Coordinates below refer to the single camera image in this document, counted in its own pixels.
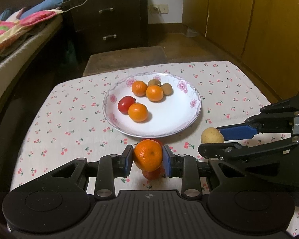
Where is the dark wooden stool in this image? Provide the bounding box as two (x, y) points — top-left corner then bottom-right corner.
(83, 46), (167, 77)

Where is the red cherry tomato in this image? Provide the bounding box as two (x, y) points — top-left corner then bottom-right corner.
(118, 96), (136, 114)
(142, 165), (165, 180)
(152, 139), (164, 146)

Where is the cherry print tablecloth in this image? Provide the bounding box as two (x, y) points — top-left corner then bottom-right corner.
(9, 60), (299, 237)

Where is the small orange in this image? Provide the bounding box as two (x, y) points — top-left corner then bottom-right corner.
(133, 139), (162, 171)
(146, 85), (164, 102)
(128, 103), (149, 122)
(132, 80), (148, 97)

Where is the dark wooden nightstand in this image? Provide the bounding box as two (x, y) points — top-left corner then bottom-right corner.
(62, 0), (148, 56)

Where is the blue pillow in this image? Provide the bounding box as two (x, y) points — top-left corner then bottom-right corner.
(20, 0), (67, 20)

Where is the white wall socket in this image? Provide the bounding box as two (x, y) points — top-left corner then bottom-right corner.
(149, 4), (169, 14)

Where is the white floral porcelain plate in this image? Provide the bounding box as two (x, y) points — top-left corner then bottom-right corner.
(102, 72), (202, 138)

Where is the colourful floral quilt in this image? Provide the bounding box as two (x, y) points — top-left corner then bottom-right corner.
(0, 9), (63, 54)

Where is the yellow wooden wardrobe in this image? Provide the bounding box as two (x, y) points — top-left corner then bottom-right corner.
(182, 0), (299, 99)

